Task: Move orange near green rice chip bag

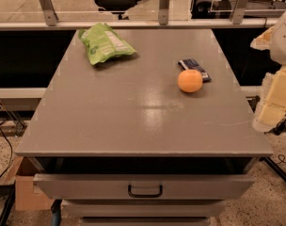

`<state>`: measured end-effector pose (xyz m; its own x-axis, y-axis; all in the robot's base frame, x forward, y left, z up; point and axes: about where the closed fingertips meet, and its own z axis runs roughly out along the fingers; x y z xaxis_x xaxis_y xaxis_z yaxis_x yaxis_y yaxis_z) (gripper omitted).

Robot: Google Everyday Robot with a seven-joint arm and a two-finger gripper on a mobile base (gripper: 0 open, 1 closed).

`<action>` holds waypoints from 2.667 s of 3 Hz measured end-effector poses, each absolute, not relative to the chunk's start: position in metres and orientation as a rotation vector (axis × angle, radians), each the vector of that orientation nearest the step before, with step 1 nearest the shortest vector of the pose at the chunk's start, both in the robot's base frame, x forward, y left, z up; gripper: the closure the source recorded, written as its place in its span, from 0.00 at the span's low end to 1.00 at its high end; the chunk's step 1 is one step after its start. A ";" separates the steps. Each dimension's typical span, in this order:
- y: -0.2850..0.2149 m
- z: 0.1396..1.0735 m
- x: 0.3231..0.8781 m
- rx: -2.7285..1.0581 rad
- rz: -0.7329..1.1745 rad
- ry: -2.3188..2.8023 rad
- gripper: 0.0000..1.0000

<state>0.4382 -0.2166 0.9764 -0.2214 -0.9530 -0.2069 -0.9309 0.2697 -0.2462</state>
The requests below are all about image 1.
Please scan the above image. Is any black cable on floor right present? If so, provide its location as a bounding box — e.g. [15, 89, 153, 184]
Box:
[276, 153, 286, 167]

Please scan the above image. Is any cardboard box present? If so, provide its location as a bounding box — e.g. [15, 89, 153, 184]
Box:
[7, 156, 54, 211]

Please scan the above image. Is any orange fruit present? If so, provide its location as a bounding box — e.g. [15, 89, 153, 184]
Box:
[178, 70, 203, 93]

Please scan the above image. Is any grey cabinet top drawer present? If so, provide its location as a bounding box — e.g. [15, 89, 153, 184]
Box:
[34, 174, 254, 200]

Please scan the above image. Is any grey cabinet drawer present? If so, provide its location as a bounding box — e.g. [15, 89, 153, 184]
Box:
[34, 174, 254, 200]
[62, 200, 226, 218]

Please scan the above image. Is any dark blue snack bar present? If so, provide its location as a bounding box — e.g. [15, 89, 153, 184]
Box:
[178, 58, 211, 82]

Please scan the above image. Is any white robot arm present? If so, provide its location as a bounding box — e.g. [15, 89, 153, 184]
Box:
[250, 11, 286, 132]

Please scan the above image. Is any black office chair right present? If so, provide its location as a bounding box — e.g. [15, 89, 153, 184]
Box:
[191, 0, 286, 19]

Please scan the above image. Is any green rice chip bag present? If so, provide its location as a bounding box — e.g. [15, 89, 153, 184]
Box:
[78, 24, 135, 65]

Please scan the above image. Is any black drawer handle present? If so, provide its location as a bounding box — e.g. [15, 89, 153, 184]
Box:
[127, 185, 163, 199]

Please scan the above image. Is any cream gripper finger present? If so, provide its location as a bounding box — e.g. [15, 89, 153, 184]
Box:
[252, 66, 286, 132]
[250, 26, 274, 51]

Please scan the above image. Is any metal window railing frame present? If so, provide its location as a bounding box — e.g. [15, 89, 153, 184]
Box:
[0, 0, 277, 31]

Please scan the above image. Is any black cable on floor left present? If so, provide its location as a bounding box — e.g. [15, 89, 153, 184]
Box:
[0, 101, 14, 184]

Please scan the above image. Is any black cable on floor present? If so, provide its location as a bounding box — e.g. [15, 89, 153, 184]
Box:
[0, 101, 14, 184]
[276, 153, 286, 167]

